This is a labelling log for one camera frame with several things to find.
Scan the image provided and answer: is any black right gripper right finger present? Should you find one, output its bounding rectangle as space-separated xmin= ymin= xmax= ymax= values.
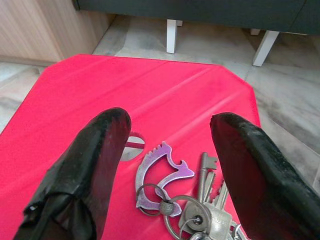
xmin=209 ymin=112 xmax=320 ymax=240

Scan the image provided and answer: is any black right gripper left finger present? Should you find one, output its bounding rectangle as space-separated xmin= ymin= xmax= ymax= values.
xmin=14 ymin=107 xmax=132 ymax=240

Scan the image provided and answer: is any silver square head key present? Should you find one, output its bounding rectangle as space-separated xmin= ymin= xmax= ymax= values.
xmin=208 ymin=179 xmax=237 ymax=240

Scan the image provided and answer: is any small dark key ring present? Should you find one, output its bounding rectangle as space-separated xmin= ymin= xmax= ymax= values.
xmin=136 ymin=183 xmax=166 ymax=217

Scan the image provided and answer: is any purple horse head keychain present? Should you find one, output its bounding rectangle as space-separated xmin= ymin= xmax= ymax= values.
xmin=135 ymin=141 xmax=195 ymax=218

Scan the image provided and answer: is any large silver key ring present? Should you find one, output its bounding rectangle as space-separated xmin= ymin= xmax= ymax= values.
xmin=163 ymin=194 xmax=213 ymax=238

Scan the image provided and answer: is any grey bead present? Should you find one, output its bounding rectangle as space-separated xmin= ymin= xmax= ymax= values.
xmin=159 ymin=199 xmax=174 ymax=216

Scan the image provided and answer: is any red tablecloth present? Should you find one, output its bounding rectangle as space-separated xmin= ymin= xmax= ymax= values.
xmin=0 ymin=53 xmax=262 ymax=240

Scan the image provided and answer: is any white sofa leg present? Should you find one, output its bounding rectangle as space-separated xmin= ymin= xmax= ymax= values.
xmin=252 ymin=29 xmax=280 ymax=67
xmin=166 ymin=19 xmax=184 ymax=54

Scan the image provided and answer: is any light wooden cabinet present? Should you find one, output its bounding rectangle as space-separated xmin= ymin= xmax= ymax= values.
xmin=0 ymin=0 xmax=116 ymax=67

